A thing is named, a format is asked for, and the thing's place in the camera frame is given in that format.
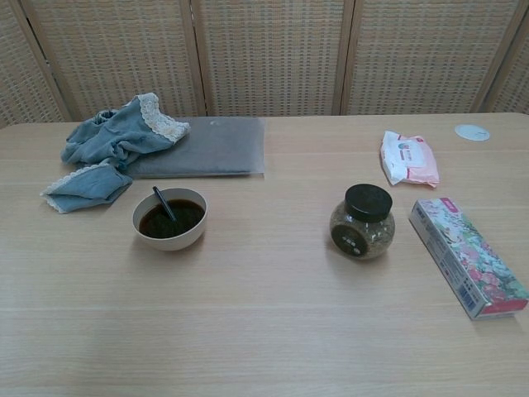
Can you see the glass jar with black lid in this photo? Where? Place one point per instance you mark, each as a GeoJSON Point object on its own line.
{"type": "Point", "coordinates": [363, 225]}

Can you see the white bowl of dark liquid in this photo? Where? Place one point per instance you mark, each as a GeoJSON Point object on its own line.
{"type": "Point", "coordinates": [169, 225]}

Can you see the grey folded cloth in bag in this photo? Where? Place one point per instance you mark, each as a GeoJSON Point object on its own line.
{"type": "Point", "coordinates": [215, 149]}

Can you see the pink white wet wipes pack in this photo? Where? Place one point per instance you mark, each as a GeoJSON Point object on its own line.
{"type": "Point", "coordinates": [409, 157]}

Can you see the blue cloth with lace trim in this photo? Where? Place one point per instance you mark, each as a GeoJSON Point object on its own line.
{"type": "Point", "coordinates": [111, 144]}

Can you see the white round table grommet cover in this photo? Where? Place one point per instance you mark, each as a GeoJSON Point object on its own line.
{"type": "Point", "coordinates": [472, 132]}

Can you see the floral tissue box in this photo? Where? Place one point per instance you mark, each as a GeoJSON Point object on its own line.
{"type": "Point", "coordinates": [467, 256]}

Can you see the black plastic spoon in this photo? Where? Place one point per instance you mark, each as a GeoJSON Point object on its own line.
{"type": "Point", "coordinates": [164, 204]}

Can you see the bamboo folding screen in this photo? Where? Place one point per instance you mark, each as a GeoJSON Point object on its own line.
{"type": "Point", "coordinates": [264, 54]}

